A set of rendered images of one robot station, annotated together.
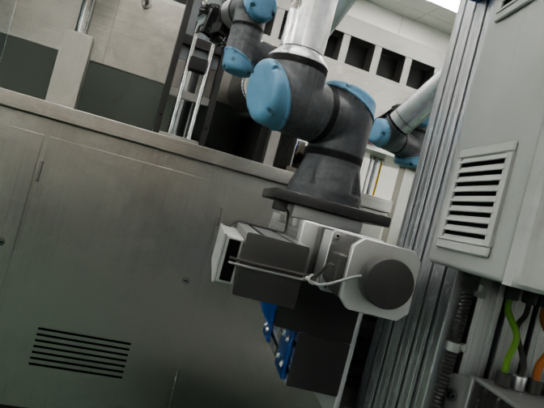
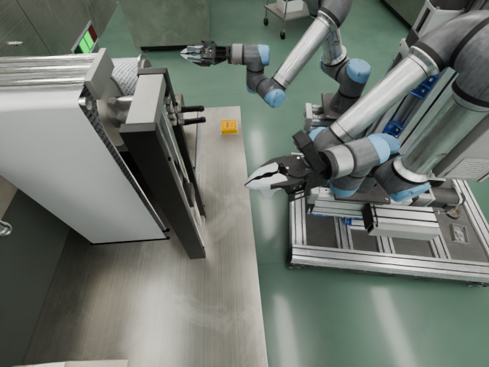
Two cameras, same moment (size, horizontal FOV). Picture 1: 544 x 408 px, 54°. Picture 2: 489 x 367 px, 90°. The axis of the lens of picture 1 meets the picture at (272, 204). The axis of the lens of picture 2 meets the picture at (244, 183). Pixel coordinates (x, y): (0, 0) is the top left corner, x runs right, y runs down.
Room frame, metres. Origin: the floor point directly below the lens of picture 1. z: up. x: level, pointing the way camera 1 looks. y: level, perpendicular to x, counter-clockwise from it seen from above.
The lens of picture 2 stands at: (1.43, 0.62, 1.67)
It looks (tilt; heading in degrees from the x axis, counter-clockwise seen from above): 55 degrees down; 282
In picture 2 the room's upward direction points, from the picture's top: straight up
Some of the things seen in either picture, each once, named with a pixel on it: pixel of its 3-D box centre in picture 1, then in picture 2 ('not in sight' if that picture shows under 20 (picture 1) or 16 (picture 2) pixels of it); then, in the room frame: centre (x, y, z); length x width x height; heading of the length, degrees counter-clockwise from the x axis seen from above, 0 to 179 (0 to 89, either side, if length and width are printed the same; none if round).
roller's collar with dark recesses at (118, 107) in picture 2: not in sight; (128, 111); (1.76, 0.26, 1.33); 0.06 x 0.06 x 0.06; 17
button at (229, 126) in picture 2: not in sight; (228, 126); (1.68, -0.19, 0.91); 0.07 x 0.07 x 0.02; 17
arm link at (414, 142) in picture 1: (406, 146); (257, 80); (1.59, -0.34, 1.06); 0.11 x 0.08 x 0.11; 132
